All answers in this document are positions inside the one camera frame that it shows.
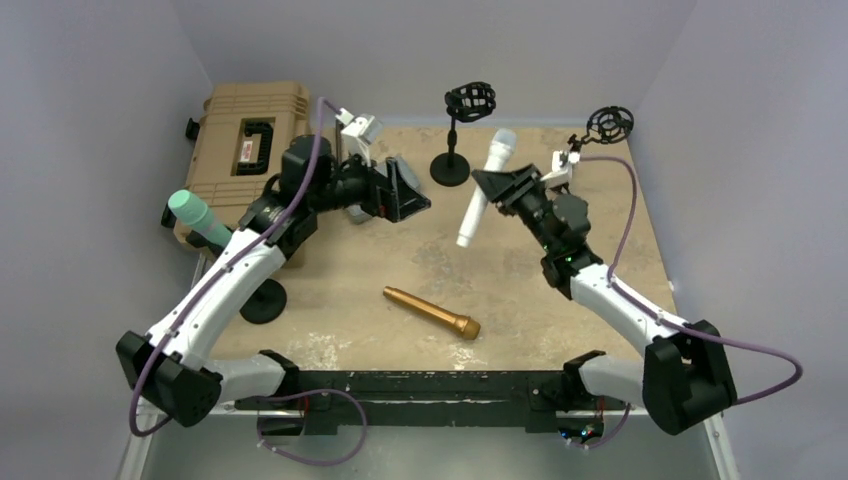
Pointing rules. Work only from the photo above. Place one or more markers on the mint green microphone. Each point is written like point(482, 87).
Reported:
point(196, 214)

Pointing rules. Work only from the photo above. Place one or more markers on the gold microphone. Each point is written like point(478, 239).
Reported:
point(462, 325)

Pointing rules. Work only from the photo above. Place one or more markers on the black tripod mic stand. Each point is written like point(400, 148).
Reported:
point(606, 126)

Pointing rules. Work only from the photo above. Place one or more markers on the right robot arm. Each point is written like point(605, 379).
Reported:
point(683, 376)

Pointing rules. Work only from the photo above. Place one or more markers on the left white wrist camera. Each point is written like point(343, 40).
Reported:
point(358, 134)

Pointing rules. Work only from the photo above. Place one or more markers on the black left round-base stand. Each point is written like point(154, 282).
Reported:
point(265, 304)

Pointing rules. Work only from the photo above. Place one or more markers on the grey plastic case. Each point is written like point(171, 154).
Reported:
point(357, 215)

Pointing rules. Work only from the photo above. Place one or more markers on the tan hard case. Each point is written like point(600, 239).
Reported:
point(239, 142)

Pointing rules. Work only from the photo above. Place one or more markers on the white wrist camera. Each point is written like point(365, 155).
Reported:
point(563, 164)
point(358, 134)

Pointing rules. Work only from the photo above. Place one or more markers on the white microphone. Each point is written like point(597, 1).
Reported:
point(500, 151)

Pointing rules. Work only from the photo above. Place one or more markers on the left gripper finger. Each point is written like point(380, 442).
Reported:
point(398, 211)
point(401, 193)

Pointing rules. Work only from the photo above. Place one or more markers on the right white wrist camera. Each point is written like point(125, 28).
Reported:
point(563, 164)

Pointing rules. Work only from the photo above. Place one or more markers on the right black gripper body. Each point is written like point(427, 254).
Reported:
point(527, 203)

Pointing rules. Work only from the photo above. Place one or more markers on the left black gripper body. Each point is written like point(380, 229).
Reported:
point(372, 197)

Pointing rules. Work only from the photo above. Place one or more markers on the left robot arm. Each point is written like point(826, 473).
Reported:
point(169, 366)

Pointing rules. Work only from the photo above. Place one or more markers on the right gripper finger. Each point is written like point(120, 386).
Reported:
point(485, 181)
point(515, 179)

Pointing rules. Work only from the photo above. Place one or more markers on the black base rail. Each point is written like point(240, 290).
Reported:
point(536, 401)

